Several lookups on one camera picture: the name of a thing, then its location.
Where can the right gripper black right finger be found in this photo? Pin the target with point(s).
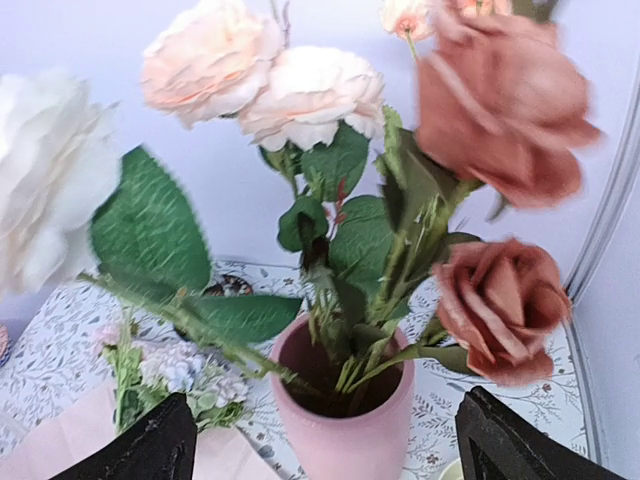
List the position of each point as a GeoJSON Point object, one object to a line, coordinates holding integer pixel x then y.
{"type": "Point", "coordinates": [496, 443]}

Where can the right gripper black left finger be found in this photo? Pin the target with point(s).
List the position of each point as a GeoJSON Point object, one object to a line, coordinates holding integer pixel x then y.
{"type": "Point", "coordinates": [160, 445]}

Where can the pink wrapping paper sheet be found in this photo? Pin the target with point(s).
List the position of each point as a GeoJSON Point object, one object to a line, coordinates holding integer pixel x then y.
{"type": "Point", "coordinates": [81, 443]}

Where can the rust brown rose stem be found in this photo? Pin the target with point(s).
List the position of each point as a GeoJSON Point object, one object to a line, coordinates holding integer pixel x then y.
{"type": "Point", "coordinates": [502, 105]}

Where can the pink rose flower stem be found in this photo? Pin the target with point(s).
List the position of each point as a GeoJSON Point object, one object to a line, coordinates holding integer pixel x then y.
{"type": "Point", "coordinates": [313, 112]}

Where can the peach blossom flower stem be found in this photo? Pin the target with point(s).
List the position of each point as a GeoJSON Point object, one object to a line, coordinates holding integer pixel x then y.
{"type": "Point", "coordinates": [409, 20]}

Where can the white flower stem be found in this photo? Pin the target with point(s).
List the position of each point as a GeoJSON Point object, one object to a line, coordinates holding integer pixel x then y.
{"type": "Point", "coordinates": [74, 208]}

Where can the tall pink vase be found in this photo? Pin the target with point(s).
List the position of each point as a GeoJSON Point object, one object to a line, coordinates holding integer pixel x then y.
{"type": "Point", "coordinates": [329, 438]}

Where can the cream ceramic mug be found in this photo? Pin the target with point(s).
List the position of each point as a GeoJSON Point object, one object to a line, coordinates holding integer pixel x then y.
{"type": "Point", "coordinates": [453, 471]}

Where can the white blue hydrangea stem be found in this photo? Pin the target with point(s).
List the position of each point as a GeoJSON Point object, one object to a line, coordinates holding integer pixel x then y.
{"type": "Point", "coordinates": [214, 394]}

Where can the floral patterned table mat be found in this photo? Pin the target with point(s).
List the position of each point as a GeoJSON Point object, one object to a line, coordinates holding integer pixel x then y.
{"type": "Point", "coordinates": [54, 362]}

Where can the dark red small object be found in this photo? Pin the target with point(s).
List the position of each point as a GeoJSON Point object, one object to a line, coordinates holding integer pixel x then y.
{"type": "Point", "coordinates": [228, 285]}

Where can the pink patterned ball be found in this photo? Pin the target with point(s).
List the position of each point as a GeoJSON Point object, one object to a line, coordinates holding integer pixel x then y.
{"type": "Point", "coordinates": [5, 345]}

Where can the right aluminium frame post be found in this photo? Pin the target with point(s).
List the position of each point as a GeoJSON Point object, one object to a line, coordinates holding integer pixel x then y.
{"type": "Point", "coordinates": [603, 37]}

